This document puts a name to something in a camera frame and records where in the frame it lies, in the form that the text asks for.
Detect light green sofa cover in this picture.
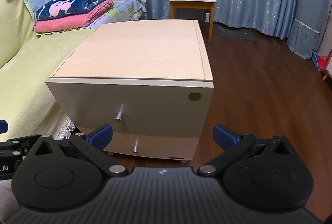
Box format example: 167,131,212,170
1,0,92,142

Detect red blue toy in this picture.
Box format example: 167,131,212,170
311,52,331,72

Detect lower drawer metal knob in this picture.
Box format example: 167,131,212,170
132,140,138,154

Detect light wood bedside cabinet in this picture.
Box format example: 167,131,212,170
46,19,214,162

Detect drawer metal knob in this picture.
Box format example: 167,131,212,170
132,140,138,154
115,104,124,123

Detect upper drawer metal knob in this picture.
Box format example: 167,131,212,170
115,104,124,123

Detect round green sticker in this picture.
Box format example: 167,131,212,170
187,91,203,102

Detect pink knitted blanket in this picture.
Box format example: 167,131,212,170
34,0,114,34

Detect navy cartoon blanket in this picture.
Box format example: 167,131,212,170
35,0,106,21

